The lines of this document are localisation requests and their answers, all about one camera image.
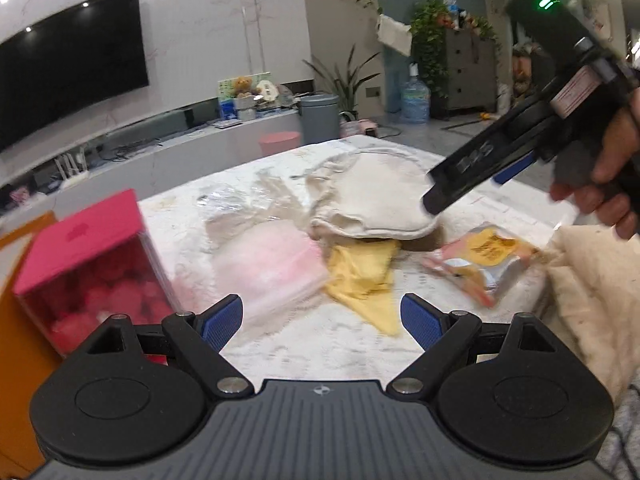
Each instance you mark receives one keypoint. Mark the bushy green plant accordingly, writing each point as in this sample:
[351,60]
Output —
[427,45]

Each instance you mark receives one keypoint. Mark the person's right hand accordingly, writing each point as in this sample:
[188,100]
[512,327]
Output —
[607,180]

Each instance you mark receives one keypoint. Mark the orange cardboard box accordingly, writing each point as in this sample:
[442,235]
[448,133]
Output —
[20,395]

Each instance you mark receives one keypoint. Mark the yellow pink snack packet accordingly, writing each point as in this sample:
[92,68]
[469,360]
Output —
[480,255]

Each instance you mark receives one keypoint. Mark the pink box of red balls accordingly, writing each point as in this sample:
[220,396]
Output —
[85,240]

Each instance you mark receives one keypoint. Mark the grey drawer cabinet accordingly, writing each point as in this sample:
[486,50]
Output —
[470,70]

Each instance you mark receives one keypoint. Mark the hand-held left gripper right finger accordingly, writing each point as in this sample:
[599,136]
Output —
[422,322]

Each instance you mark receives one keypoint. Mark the green picture board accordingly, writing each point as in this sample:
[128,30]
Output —
[227,87]

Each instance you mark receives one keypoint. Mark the pink item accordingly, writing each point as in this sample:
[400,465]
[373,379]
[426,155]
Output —
[270,265]

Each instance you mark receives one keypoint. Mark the black wall television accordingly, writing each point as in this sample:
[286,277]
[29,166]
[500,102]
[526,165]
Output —
[65,60]

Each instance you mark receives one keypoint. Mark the white cloth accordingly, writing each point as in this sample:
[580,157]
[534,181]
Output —
[370,195]

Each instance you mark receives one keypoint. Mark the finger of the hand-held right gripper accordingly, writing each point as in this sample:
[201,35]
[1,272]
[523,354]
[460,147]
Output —
[515,167]

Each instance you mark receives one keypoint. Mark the white router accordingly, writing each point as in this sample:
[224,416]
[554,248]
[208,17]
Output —
[70,172]

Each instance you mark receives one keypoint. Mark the grey trash bin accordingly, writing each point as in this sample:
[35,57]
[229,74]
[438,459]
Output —
[320,120]

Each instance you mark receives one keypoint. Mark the white marble television cabinet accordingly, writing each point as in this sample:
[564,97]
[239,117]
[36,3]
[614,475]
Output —
[165,155]

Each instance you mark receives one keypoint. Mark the blue water jug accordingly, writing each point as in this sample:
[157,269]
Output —
[415,100]

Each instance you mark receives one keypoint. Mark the pink small appliance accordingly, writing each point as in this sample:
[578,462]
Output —
[360,127]

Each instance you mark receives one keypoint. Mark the cream quilted blanket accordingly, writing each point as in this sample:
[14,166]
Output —
[595,300]

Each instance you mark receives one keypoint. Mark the white hanging towel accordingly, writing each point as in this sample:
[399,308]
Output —
[394,34]

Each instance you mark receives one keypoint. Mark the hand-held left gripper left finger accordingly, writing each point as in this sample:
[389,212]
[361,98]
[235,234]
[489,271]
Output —
[222,322]

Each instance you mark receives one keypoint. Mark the long-leaved potted plant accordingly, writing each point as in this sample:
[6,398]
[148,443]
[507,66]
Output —
[347,85]

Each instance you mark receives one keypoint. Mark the brown teddy bear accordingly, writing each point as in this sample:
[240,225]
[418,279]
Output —
[245,86]

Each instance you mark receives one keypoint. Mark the clear plastic bottle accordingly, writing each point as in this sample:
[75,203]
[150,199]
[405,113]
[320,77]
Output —
[230,210]

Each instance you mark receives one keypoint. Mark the pink round stool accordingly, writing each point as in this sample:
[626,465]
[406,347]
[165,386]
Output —
[279,144]

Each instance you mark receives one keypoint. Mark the yellow cloth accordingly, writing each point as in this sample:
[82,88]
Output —
[360,280]

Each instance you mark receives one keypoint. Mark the grey checked cloth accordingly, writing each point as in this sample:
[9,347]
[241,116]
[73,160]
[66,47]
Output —
[625,435]

